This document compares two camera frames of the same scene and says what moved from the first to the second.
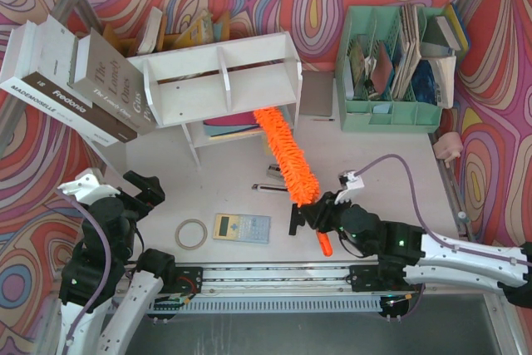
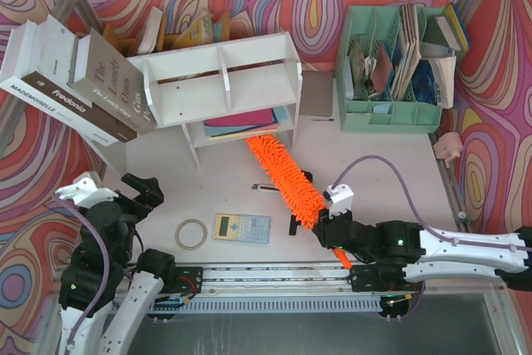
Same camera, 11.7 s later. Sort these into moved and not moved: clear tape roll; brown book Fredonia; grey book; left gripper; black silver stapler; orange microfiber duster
Moved: orange microfiber duster; black silver stapler
Not moved: clear tape roll; brown book Fredonia; left gripper; grey book
